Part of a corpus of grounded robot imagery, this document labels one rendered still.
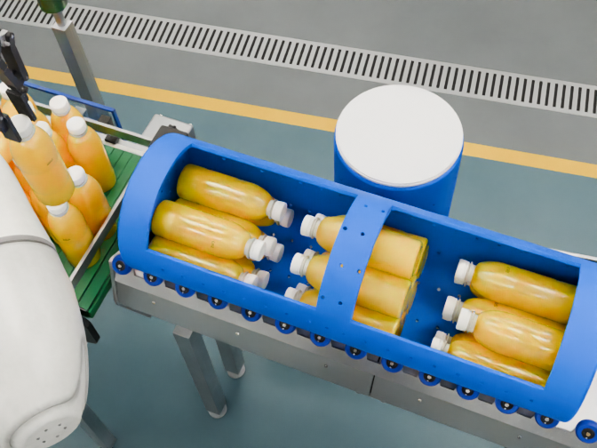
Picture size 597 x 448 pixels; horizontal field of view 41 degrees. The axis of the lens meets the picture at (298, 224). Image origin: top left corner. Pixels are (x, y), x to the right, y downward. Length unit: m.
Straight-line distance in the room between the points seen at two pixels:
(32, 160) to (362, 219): 0.57
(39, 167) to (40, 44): 2.19
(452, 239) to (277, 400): 1.15
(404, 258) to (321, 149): 1.66
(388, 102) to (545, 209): 1.26
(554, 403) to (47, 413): 0.91
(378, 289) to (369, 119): 0.50
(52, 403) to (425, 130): 1.21
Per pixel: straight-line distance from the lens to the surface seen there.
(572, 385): 1.39
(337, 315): 1.41
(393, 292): 1.42
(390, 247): 1.41
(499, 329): 1.41
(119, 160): 1.96
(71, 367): 0.75
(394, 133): 1.76
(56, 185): 1.50
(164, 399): 2.62
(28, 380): 0.73
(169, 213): 1.53
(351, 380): 1.67
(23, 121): 1.40
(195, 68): 3.34
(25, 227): 0.82
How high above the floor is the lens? 2.43
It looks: 59 degrees down
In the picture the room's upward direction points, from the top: 5 degrees counter-clockwise
